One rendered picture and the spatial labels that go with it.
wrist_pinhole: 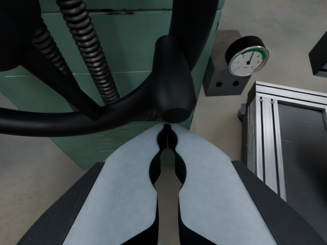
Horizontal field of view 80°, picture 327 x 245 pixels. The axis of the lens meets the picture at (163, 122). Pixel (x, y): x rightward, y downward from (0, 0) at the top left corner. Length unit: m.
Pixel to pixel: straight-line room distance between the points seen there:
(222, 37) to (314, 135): 0.63
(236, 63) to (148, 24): 0.16
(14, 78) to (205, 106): 0.88
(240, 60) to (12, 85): 0.45
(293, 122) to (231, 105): 0.35
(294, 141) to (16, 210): 1.13
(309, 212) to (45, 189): 0.99
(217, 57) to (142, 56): 0.15
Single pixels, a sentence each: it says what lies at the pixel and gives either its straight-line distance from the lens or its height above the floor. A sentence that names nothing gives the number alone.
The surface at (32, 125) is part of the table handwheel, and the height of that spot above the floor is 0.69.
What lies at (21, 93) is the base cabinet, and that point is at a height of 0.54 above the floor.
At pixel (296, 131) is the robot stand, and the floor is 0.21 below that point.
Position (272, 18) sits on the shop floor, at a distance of 1.96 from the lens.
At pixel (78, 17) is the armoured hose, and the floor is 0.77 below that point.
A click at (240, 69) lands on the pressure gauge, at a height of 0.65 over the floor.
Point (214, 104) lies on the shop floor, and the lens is 1.14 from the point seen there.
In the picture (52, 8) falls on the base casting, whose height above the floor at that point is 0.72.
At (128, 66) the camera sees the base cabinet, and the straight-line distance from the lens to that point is 0.41.
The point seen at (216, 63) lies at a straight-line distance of 0.40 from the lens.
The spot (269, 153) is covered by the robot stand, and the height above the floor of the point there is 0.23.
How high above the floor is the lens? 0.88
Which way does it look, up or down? 59 degrees down
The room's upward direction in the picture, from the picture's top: 3 degrees clockwise
